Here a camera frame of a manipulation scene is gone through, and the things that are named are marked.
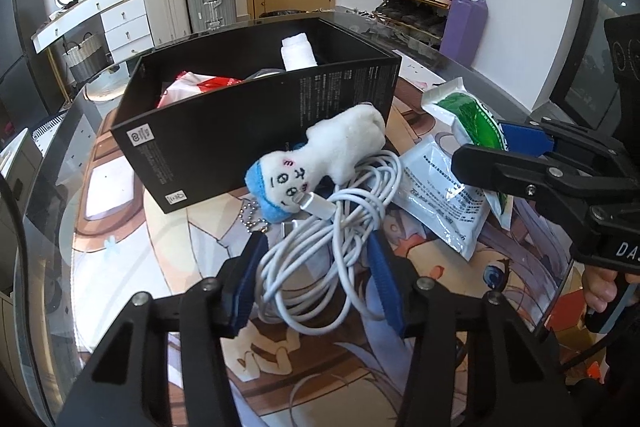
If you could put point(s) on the green and white packet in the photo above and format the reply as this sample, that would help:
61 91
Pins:
472 123

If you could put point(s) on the black cardboard box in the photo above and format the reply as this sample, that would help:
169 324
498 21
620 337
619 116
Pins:
201 147

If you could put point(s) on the purple paper bag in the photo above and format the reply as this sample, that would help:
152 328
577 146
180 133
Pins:
464 29

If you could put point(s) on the black refrigerator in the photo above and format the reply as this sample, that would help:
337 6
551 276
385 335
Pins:
29 91

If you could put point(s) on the white desk with drawers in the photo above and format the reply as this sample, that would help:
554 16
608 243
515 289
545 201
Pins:
123 24

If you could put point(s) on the white plush toy blue cap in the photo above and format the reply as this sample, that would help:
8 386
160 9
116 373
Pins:
279 180

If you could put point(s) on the grey side cabinet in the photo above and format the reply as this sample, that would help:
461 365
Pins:
20 161

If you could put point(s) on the white printed foil pouch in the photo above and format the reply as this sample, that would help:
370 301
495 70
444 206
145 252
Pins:
430 192

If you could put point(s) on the white foam block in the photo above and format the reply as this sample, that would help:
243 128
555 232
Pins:
297 53

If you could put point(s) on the grey woven laundry basket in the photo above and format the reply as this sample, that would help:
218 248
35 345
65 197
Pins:
86 58

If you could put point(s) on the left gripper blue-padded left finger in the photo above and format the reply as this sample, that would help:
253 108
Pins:
125 382

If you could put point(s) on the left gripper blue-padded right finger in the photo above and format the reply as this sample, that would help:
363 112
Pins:
514 376

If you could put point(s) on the red and white plastic bag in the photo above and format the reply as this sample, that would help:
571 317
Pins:
188 84

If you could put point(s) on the anime print table mat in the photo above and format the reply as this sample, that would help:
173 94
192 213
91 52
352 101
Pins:
317 349

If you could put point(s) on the white suitcase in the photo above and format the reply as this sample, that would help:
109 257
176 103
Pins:
168 19

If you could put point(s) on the person's right hand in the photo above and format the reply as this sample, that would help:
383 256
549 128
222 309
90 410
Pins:
599 287

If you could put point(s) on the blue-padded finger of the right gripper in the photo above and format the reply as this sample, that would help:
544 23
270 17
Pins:
583 149
561 194

